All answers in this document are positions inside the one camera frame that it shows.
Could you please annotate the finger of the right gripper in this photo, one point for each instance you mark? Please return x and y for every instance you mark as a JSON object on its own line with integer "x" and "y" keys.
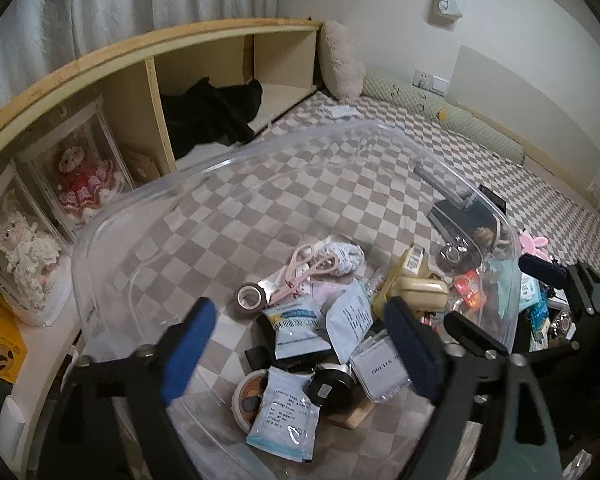
{"x": 551, "y": 274}

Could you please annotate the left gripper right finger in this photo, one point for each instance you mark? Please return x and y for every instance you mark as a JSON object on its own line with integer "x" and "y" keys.
{"x": 517, "y": 438}

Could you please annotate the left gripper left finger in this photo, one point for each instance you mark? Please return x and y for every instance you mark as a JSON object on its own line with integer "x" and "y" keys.
{"x": 84, "y": 440}

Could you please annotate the beige KINYO case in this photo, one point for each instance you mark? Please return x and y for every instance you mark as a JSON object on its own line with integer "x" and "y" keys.
{"x": 420, "y": 294}

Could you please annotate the white clear plastic box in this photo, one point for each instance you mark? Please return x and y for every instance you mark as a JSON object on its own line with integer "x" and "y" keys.
{"x": 378, "y": 367}

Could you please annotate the teal wet wipes pack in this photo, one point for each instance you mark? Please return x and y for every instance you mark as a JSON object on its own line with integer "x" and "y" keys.
{"x": 529, "y": 289}

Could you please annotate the pink bunny hand mirror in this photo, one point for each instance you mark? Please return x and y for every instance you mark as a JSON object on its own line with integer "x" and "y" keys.
{"x": 534, "y": 245}

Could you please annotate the red snack packet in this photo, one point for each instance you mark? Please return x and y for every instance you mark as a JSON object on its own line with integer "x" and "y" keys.
{"x": 468, "y": 285}

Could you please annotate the black box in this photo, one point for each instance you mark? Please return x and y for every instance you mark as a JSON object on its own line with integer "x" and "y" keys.
{"x": 494, "y": 198}

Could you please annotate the white dress doll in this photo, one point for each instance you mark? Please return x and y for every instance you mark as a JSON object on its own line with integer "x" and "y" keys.
{"x": 28, "y": 255}

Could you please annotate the checkered bed sheet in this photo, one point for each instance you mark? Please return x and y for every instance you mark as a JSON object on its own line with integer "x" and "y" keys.
{"x": 430, "y": 169}

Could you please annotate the white blue mask packet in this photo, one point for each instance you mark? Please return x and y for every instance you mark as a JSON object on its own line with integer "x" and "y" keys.
{"x": 299, "y": 328}

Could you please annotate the green bolster pillow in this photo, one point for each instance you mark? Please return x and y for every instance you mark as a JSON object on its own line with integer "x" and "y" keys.
{"x": 449, "y": 117}

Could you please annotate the pink scissors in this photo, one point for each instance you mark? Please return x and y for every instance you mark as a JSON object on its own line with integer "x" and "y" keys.
{"x": 305, "y": 263}

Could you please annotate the clear plastic storage bin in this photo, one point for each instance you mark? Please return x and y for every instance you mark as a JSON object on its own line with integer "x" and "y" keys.
{"x": 280, "y": 269}

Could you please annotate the red dress doll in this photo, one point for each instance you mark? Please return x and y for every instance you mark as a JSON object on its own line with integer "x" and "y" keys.
{"x": 86, "y": 183}

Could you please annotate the wooden bedside shelf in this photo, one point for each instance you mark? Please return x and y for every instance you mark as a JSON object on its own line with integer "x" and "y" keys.
{"x": 129, "y": 79}

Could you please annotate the white fluffy pillow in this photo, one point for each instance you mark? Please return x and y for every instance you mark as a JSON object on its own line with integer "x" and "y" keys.
{"x": 341, "y": 64}

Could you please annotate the black clothing on shelf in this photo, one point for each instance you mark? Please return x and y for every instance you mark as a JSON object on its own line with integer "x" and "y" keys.
{"x": 204, "y": 114}

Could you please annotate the grey window curtain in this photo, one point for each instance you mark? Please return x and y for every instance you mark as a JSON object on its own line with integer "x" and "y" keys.
{"x": 40, "y": 36}

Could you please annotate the wall power outlet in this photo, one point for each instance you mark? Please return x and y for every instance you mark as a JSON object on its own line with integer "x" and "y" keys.
{"x": 434, "y": 84}

